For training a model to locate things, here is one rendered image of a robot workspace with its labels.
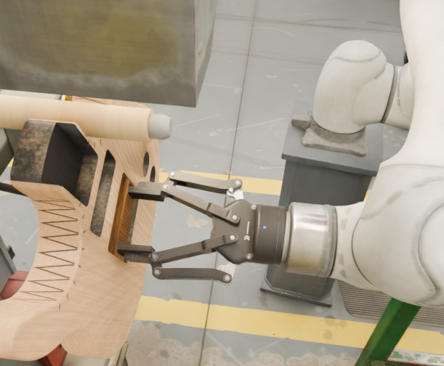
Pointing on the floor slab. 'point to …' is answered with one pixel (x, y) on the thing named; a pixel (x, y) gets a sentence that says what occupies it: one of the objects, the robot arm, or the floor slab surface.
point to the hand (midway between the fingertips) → (127, 219)
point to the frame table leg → (388, 331)
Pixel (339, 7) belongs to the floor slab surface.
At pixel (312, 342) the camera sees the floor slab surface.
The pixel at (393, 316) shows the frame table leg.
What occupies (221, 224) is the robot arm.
